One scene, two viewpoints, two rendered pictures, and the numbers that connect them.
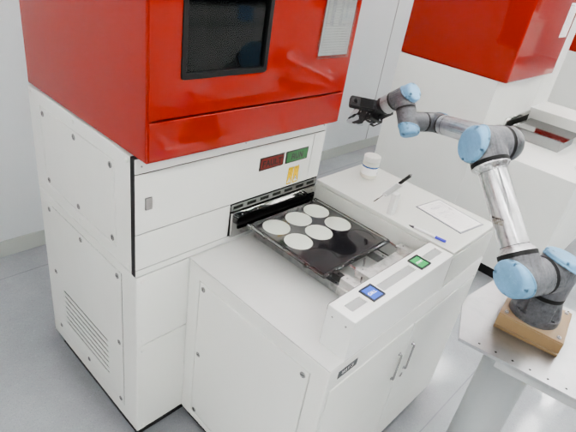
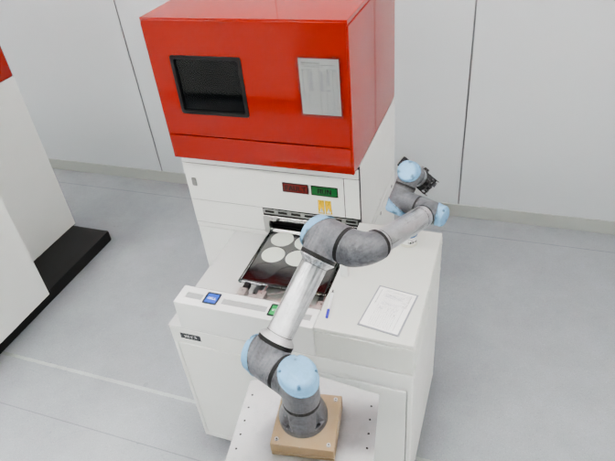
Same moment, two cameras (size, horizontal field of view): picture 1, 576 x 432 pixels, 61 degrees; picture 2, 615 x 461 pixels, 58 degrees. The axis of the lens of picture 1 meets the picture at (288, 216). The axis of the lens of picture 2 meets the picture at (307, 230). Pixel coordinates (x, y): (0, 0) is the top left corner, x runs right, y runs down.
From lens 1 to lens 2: 2.20 m
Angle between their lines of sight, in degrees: 60
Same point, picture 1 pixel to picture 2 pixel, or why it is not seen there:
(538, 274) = (253, 359)
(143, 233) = (197, 198)
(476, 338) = (258, 391)
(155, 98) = (169, 120)
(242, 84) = (231, 123)
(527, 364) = (246, 432)
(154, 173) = (194, 164)
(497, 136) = (317, 232)
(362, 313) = (186, 301)
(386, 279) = (237, 301)
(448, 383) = not seen: outside the picture
